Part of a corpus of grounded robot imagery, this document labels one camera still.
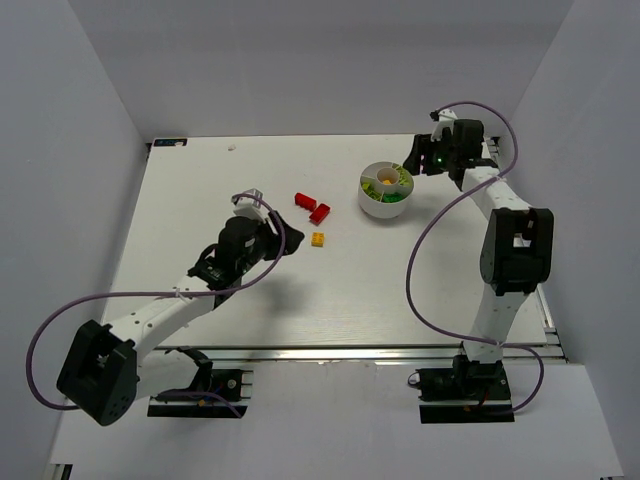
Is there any orange square lego brick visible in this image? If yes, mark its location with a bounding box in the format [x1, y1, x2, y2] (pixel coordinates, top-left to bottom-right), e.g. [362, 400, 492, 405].
[311, 232, 325, 248]

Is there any red square lego brick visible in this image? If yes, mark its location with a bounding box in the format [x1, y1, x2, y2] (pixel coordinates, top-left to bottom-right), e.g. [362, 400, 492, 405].
[309, 203, 331, 225]

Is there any red long lego brick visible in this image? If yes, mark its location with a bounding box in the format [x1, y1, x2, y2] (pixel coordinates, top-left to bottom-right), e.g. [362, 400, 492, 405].
[294, 192, 317, 212]

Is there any dark green lego brick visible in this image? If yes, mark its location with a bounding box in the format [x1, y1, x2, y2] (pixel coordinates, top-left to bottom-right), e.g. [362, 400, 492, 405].
[382, 193, 404, 203]

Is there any light green small lego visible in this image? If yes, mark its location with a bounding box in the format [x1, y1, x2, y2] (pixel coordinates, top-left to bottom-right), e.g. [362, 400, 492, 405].
[392, 164, 413, 187]

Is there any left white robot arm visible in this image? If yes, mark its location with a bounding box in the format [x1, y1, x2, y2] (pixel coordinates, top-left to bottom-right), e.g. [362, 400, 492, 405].
[56, 212, 305, 426]

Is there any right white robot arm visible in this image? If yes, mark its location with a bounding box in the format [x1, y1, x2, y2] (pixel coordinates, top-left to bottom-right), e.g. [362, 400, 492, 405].
[403, 109, 554, 365]

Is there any white round divided container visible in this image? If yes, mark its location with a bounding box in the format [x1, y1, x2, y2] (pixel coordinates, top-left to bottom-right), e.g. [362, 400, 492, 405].
[357, 161, 414, 220]

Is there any left blue corner sticker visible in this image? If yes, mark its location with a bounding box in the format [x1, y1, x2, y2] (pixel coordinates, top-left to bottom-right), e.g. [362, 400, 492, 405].
[152, 138, 188, 148]

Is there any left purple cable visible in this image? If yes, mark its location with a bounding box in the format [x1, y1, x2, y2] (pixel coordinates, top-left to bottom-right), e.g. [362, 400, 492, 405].
[25, 192, 287, 419]

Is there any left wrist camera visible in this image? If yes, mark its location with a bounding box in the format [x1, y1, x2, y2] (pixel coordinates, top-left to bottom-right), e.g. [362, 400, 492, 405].
[231, 188, 266, 223]

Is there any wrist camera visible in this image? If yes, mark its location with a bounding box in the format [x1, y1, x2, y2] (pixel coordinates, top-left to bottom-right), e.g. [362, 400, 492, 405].
[231, 188, 266, 223]
[430, 108, 458, 142]

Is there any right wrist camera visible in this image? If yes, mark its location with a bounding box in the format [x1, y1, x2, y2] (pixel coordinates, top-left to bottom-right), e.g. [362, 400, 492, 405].
[430, 108, 458, 142]

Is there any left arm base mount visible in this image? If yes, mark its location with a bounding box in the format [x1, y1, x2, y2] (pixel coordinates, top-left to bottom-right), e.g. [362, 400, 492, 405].
[139, 347, 254, 419]

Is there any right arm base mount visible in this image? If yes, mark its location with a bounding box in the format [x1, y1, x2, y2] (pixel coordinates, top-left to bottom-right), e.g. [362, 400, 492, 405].
[408, 355, 515, 425]

